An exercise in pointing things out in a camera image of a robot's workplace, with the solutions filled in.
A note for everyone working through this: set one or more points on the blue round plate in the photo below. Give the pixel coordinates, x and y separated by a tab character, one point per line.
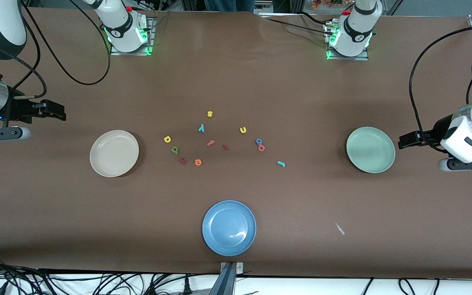
229	228

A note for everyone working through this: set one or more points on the grey metal camera post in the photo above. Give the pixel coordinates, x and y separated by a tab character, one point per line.
228	280

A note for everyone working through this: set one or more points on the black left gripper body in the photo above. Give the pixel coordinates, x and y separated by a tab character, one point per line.
436	130

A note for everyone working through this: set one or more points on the standing person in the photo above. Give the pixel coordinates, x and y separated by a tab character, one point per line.
228	4

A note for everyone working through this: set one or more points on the orange patterned object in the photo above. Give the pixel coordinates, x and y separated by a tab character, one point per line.
326	3

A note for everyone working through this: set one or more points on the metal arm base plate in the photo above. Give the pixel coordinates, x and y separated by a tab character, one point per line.
361	57
117	51

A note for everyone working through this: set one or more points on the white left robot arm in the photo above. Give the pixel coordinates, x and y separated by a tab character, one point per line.
355	32

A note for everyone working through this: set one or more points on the teal letter y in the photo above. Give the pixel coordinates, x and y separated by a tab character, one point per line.
201	128

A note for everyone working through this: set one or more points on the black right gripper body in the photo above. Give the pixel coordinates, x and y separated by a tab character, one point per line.
18	110

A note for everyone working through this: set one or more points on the green round plate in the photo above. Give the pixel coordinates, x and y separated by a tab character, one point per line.
370	150

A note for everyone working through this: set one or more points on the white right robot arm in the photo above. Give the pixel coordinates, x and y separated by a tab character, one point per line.
125	28

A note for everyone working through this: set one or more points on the beige round plate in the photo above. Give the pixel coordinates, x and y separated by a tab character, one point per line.
114	153

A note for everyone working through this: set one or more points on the maroon letter h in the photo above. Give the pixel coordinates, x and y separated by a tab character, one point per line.
182	161

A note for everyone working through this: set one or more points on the green letter p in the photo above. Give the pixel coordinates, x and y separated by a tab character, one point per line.
175	150

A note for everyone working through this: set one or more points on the white paper scrap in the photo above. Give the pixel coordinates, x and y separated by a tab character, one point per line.
339	228

